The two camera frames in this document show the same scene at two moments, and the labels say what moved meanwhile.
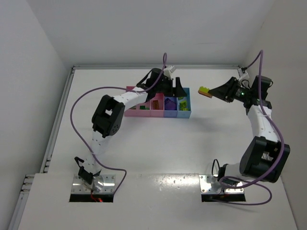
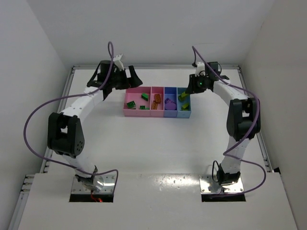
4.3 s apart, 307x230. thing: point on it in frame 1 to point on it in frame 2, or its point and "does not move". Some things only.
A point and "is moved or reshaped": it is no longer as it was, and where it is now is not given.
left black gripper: x=171 y=87 to x=121 y=81
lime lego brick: x=203 y=89 is moved or reshaped
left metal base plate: x=78 y=187 does not move
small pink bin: x=157 y=105 does not move
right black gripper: x=228 y=89 to x=192 y=85
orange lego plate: x=207 y=94 to x=157 y=97
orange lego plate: x=156 y=105 does not move
